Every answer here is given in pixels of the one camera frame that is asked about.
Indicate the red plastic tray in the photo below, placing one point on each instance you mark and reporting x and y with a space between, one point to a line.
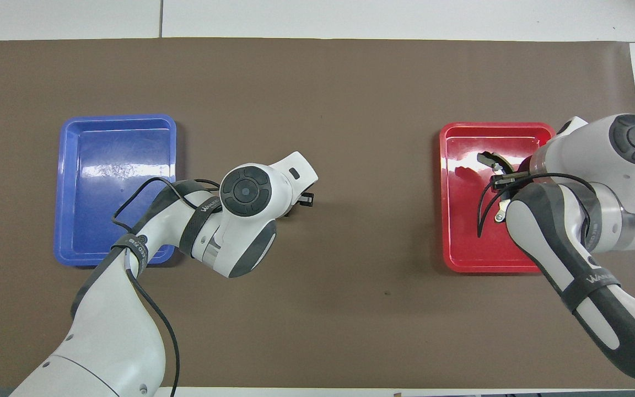
466 231

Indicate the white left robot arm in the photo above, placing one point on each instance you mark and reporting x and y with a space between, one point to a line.
130 309

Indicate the blue plastic tray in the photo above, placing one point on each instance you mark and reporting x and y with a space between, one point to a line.
108 165

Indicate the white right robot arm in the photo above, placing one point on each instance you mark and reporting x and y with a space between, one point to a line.
593 220

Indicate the brown paper table mat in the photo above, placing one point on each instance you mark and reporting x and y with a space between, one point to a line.
350 82

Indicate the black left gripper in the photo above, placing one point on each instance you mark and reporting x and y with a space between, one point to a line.
306 199

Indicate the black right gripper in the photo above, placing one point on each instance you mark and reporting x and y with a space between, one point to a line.
516 180

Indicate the long curved brake pad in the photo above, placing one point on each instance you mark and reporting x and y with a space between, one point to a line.
496 161

